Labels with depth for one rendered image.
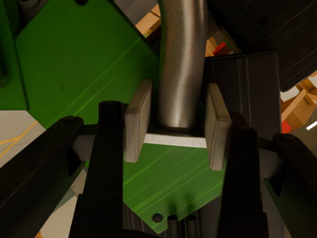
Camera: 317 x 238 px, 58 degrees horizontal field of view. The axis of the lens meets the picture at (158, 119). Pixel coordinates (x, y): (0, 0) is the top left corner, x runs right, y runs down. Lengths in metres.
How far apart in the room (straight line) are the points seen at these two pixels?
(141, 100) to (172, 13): 0.06
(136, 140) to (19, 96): 0.13
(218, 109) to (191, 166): 0.10
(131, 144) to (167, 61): 0.06
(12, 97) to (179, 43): 0.15
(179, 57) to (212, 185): 0.13
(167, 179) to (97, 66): 0.11
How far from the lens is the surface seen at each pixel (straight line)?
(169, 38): 0.18
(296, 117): 4.27
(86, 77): 0.23
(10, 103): 0.26
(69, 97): 0.24
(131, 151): 0.15
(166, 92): 0.19
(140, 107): 0.15
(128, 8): 0.81
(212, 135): 0.15
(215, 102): 0.17
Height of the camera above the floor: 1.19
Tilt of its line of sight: 1 degrees down
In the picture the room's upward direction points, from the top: 142 degrees clockwise
